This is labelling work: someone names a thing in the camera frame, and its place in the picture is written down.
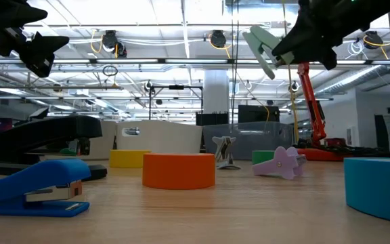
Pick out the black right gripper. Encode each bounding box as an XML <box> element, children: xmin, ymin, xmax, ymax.
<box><xmin>271</xmin><ymin>0</ymin><xmax>390</xmax><ymax>70</ymax></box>

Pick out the mint green staple remover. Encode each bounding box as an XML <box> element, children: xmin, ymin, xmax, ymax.
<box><xmin>242</xmin><ymin>26</ymin><xmax>296</xmax><ymax>81</ymax></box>

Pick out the large black stapler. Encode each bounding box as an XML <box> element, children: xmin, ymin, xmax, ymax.
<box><xmin>0</xmin><ymin>115</ymin><xmax>108</xmax><ymax>182</ymax></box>

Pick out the purple staple remover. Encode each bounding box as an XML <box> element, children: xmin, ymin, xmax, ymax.
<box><xmin>251</xmin><ymin>146</ymin><xmax>307</xmax><ymax>180</ymax></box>

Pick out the green tape roll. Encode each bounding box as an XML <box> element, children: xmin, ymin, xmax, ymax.
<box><xmin>251</xmin><ymin>150</ymin><xmax>277</xmax><ymax>165</ymax></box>

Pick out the blue mini stapler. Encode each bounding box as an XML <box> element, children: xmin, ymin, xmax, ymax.
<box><xmin>0</xmin><ymin>158</ymin><xmax>91</xmax><ymax>218</ymax></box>

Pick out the blue tape roll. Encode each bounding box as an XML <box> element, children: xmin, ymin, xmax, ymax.
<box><xmin>343</xmin><ymin>157</ymin><xmax>390</xmax><ymax>226</ymax></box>

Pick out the yellow tape roll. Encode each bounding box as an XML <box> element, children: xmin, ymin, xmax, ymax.
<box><xmin>109</xmin><ymin>149</ymin><xmax>152</xmax><ymax>169</ymax></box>

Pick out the orange tape roll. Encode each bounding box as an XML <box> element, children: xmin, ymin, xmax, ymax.
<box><xmin>142</xmin><ymin>152</ymin><xmax>216</xmax><ymax>190</ymax></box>

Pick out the red desk lamp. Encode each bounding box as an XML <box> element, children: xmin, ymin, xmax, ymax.
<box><xmin>295</xmin><ymin>62</ymin><xmax>351</xmax><ymax>162</ymax></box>

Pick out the black background screen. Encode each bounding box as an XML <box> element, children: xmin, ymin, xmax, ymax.
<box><xmin>238</xmin><ymin>104</ymin><xmax>280</xmax><ymax>123</ymax></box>

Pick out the dark translucent plastic bin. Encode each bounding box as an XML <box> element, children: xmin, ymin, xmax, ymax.
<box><xmin>202</xmin><ymin>121</ymin><xmax>294</xmax><ymax>161</ymax></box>

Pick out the black background box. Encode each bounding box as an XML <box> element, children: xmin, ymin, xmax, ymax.
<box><xmin>196</xmin><ymin>112</ymin><xmax>230</xmax><ymax>127</ymax></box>

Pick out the white plastic bin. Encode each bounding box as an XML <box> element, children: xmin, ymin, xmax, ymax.
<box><xmin>115</xmin><ymin>120</ymin><xmax>203</xmax><ymax>154</ymax></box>

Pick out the black ceiling cable reel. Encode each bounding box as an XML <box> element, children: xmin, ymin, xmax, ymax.
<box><xmin>363</xmin><ymin>30</ymin><xmax>385</xmax><ymax>50</ymax></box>
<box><xmin>101</xmin><ymin>29</ymin><xmax>128</xmax><ymax>58</ymax></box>
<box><xmin>209</xmin><ymin>29</ymin><xmax>228</xmax><ymax>49</ymax></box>

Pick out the hanging yellow cable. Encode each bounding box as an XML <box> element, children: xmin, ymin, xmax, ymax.
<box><xmin>281</xmin><ymin>0</ymin><xmax>299</xmax><ymax>143</ymax></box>

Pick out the black cable bundle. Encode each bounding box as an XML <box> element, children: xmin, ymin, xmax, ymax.
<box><xmin>298</xmin><ymin>137</ymin><xmax>390</xmax><ymax>159</ymax></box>

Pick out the black metal stand frame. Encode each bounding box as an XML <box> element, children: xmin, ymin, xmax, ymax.
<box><xmin>148</xmin><ymin>85</ymin><xmax>204</xmax><ymax>121</ymax></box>

